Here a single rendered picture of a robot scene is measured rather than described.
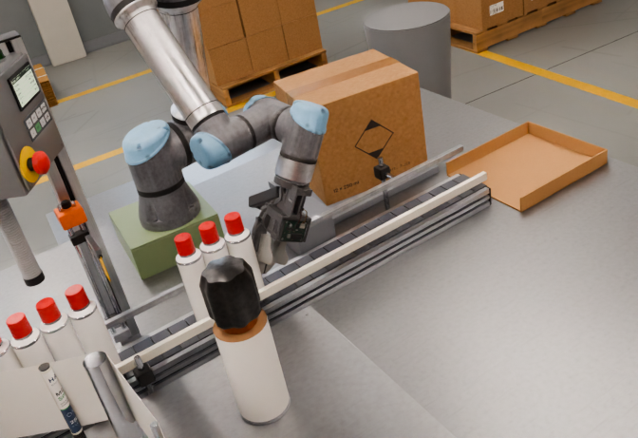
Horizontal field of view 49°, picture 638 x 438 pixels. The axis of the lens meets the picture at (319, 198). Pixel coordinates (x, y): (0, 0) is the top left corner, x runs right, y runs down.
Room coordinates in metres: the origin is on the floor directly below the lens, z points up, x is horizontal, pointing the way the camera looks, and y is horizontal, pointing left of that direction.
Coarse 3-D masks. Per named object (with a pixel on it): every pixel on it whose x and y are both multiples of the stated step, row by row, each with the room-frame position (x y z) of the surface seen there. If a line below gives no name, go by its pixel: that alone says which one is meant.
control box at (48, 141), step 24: (0, 72) 1.10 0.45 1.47; (0, 96) 1.07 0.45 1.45; (0, 120) 1.04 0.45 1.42; (0, 144) 1.03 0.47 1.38; (24, 144) 1.07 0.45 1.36; (48, 144) 1.14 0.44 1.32; (0, 168) 1.03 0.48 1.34; (24, 168) 1.04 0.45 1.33; (0, 192) 1.04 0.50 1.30; (24, 192) 1.03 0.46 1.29
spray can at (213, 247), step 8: (200, 224) 1.17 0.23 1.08; (208, 224) 1.17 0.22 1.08; (200, 232) 1.15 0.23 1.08; (208, 232) 1.15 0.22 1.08; (216, 232) 1.16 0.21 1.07; (208, 240) 1.15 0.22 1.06; (216, 240) 1.15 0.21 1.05; (224, 240) 1.17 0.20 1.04; (200, 248) 1.16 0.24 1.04; (208, 248) 1.15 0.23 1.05; (216, 248) 1.14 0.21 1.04; (224, 248) 1.15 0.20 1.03; (208, 256) 1.14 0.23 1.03; (216, 256) 1.14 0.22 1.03; (224, 256) 1.15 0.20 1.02
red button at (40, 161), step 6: (36, 156) 1.05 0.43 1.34; (42, 156) 1.06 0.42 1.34; (30, 162) 1.05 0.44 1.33; (36, 162) 1.04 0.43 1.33; (42, 162) 1.05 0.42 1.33; (48, 162) 1.06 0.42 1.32; (30, 168) 1.05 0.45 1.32; (36, 168) 1.04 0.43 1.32; (42, 168) 1.05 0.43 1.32; (48, 168) 1.06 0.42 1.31; (42, 174) 1.05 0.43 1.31
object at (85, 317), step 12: (72, 288) 1.05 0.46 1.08; (72, 300) 1.02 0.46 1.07; (84, 300) 1.03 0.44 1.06; (72, 312) 1.03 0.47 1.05; (84, 312) 1.02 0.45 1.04; (96, 312) 1.03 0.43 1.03; (72, 324) 1.03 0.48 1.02; (84, 324) 1.02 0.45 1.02; (96, 324) 1.02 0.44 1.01; (84, 336) 1.02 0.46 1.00; (96, 336) 1.02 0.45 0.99; (108, 336) 1.04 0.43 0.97; (84, 348) 1.02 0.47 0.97; (96, 348) 1.02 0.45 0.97; (108, 348) 1.03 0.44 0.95; (120, 360) 1.04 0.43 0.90
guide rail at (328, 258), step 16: (480, 176) 1.42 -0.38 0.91; (448, 192) 1.38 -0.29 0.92; (416, 208) 1.34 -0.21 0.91; (432, 208) 1.35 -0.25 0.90; (384, 224) 1.30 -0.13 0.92; (400, 224) 1.31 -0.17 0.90; (352, 240) 1.26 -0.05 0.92; (368, 240) 1.27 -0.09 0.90; (336, 256) 1.23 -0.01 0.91; (304, 272) 1.19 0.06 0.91; (272, 288) 1.16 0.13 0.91; (208, 320) 1.09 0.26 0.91; (176, 336) 1.06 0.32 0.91; (192, 336) 1.08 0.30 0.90; (144, 352) 1.04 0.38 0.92; (160, 352) 1.05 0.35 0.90; (128, 368) 1.02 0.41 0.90
